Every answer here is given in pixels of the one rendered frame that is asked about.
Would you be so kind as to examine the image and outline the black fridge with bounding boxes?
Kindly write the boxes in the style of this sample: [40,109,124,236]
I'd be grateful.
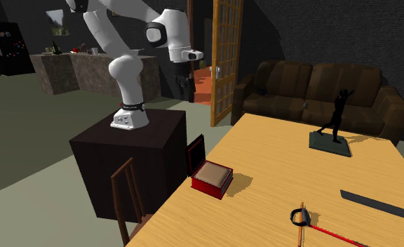
[0,21,36,77]

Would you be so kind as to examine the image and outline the brown wooden chair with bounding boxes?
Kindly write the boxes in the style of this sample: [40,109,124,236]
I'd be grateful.
[110,157,155,247]

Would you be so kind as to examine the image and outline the red open box black lid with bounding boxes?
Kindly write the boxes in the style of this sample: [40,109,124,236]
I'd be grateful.
[187,133,234,201]

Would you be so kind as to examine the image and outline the light wooden table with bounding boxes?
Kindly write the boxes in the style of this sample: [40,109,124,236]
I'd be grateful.
[125,112,404,247]

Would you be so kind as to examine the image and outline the dark grey flat strip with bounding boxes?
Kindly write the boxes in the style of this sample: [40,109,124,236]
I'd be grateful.
[339,189,404,219]

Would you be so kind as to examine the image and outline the wooden glazed door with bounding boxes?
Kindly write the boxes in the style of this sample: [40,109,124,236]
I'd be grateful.
[210,0,245,128]

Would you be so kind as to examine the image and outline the brown sofa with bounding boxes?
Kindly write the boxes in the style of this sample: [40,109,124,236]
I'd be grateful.
[230,60,404,147]

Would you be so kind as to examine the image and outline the dark robot stand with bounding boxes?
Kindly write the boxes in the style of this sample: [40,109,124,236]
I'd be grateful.
[69,108,189,224]

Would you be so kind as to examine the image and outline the thin wooden stick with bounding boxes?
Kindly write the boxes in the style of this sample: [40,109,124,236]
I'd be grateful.
[297,201,307,247]

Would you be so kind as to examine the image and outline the black figure on grey base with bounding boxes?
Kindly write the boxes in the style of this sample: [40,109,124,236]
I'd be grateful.
[308,88,356,158]

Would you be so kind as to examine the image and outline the stone kitchen counter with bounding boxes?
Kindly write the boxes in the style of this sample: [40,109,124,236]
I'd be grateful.
[29,40,162,103]

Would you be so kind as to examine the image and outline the red-handled tool with black ring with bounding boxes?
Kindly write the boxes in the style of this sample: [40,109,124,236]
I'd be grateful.
[289,208,371,247]

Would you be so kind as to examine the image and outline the wall picture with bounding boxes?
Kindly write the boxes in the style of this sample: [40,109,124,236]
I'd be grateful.
[45,8,71,37]

